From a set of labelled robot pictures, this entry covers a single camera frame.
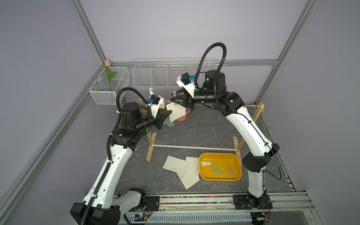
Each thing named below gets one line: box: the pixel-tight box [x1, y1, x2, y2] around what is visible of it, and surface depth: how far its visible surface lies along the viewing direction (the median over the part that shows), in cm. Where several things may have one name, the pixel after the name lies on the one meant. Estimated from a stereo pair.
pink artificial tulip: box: [104, 59, 117, 92], surface depth 92 cm
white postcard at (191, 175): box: [179, 156, 201, 189], surface depth 86 cm
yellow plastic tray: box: [198, 152, 243, 182], surface depth 86 cm
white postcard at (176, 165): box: [162, 155, 189, 176], surface depth 89 cm
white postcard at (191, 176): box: [175, 162, 201, 190], surface depth 85 cm
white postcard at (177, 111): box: [165, 102, 187, 123], surface depth 66 cm
